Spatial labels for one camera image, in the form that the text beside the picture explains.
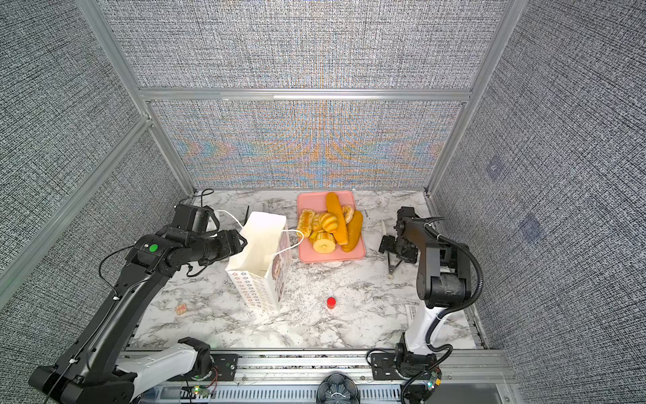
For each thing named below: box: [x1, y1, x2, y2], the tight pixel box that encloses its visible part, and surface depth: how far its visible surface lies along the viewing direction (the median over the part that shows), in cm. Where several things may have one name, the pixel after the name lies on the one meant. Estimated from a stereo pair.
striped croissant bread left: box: [296, 208, 316, 239], surface depth 105 cm
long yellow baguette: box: [325, 191, 349, 246], surface depth 98 cm
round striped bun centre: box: [318, 212, 339, 234], surface depth 97 cm
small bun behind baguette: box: [342, 204, 355, 225], surface depth 104 cm
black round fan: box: [316, 372, 361, 404], surface depth 69 cm
